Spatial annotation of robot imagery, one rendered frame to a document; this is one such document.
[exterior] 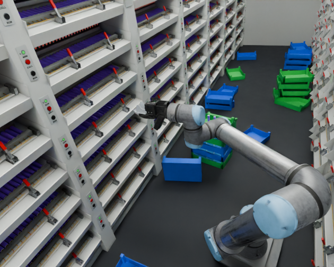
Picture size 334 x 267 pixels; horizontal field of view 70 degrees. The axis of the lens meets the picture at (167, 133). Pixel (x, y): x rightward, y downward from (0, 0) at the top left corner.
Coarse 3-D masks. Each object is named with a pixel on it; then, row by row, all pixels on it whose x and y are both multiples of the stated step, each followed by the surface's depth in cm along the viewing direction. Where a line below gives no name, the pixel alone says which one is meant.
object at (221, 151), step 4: (204, 144) 196; (204, 148) 199; (208, 148) 196; (212, 148) 194; (216, 148) 191; (220, 148) 189; (224, 148) 189; (216, 152) 193; (220, 152) 191; (224, 152) 191
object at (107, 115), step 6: (126, 96) 157; (120, 102) 152; (114, 108) 146; (108, 114) 142; (114, 114) 144; (102, 120) 138; (84, 132) 128; (90, 132) 131; (78, 138) 124; (84, 138) 126
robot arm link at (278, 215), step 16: (288, 192) 68; (304, 192) 67; (256, 208) 70; (272, 208) 65; (288, 208) 64; (304, 208) 64; (320, 208) 66; (224, 224) 115; (240, 224) 88; (256, 224) 76; (272, 224) 66; (288, 224) 63; (304, 224) 65; (208, 240) 117; (224, 240) 107; (240, 240) 92; (256, 240) 84; (224, 256) 114
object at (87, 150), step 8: (128, 88) 160; (136, 96) 161; (128, 104) 155; (136, 104) 156; (120, 112) 148; (128, 112) 149; (112, 120) 142; (120, 120) 143; (104, 128) 136; (112, 128) 137; (88, 136) 129; (96, 136) 130; (104, 136) 131; (88, 144) 125; (96, 144) 127; (80, 152) 115; (88, 152) 122
